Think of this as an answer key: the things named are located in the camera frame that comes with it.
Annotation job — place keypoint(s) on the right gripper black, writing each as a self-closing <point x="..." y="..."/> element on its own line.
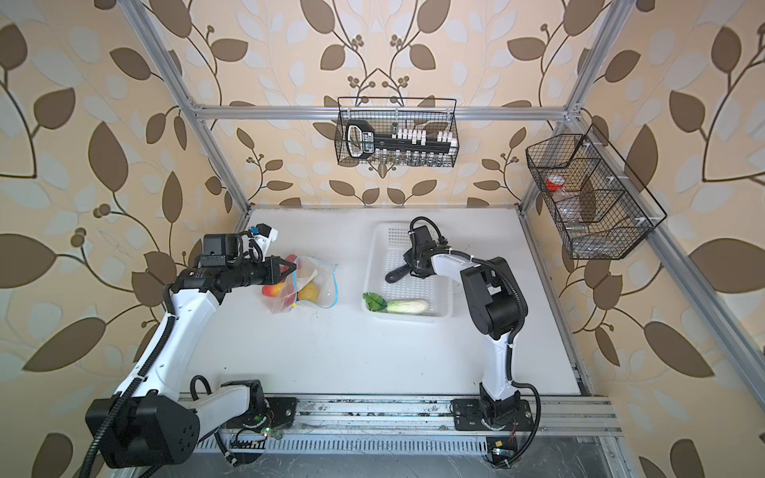
<point x="408" y="255"/>

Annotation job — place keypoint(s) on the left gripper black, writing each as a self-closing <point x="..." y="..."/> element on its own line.
<point x="272" y="274"/>

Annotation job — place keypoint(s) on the dark purple eggplant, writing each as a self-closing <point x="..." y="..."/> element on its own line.
<point x="398" y="274"/>

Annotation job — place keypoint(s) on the red yellow mango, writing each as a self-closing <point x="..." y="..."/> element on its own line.
<point x="273" y="291"/>

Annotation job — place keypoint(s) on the white radish green leaves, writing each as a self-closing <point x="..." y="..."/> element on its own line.
<point x="377" y="304"/>

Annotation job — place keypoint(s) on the yellow potato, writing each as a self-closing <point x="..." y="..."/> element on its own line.
<point x="310" y="292"/>

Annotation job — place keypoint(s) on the clear zip top bag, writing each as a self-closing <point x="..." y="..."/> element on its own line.
<point x="308" y="269"/>

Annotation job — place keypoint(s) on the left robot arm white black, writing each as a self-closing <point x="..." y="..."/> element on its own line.
<point x="144" y="424"/>

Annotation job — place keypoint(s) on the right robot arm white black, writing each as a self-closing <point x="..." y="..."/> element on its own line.
<point x="495" y="304"/>

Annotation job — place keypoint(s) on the white plastic perforated basket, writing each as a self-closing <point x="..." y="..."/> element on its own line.
<point x="389" y="243"/>

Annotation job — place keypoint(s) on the black white tool in basket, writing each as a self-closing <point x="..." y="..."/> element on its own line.
<point x="360" y="139"/>

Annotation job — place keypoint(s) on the red capped bottle in basket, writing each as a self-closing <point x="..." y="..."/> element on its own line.
<point x="555" y="183"/>

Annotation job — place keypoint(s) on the black wire basket back wall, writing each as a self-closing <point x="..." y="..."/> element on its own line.
<point x="432" y="113"/>

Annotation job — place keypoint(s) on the black wire basket wall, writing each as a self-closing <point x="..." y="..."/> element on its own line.
<point x="607" y="208"/>
<point x="432" y="113"/>

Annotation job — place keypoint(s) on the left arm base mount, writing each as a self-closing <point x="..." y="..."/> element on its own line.
<point x="243" y="439"/>

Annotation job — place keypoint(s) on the aluminium frame rail front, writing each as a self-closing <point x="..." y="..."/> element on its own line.
<point x="373" y="414"/>

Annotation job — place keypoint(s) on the black wire basket right wall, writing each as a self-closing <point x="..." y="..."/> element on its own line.
<point x="607" y="208"/>

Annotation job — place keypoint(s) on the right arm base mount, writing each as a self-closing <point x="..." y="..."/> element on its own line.
<point x="517" y="420"/>

